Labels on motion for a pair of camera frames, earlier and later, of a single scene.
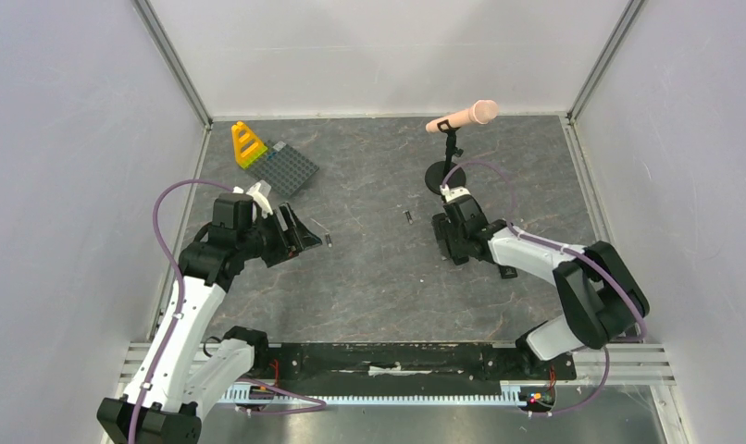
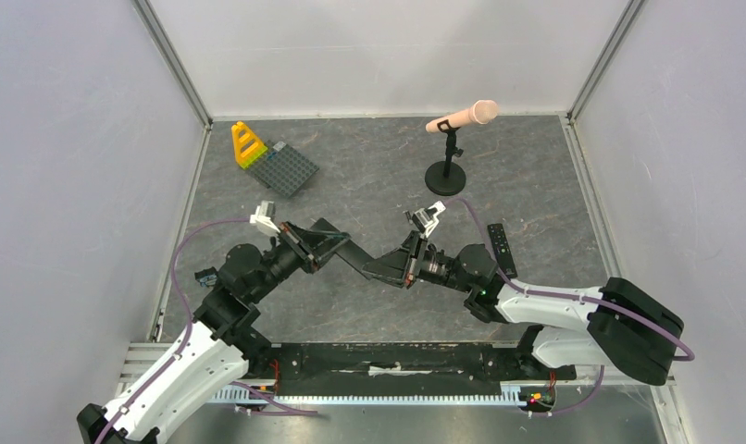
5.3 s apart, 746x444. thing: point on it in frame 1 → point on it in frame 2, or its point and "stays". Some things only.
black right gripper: x=449 y=239 → x=411 y=259
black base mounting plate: x=377 y=369 stays
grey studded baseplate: x=283 y=167 stays
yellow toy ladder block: x=247 y=146 stays
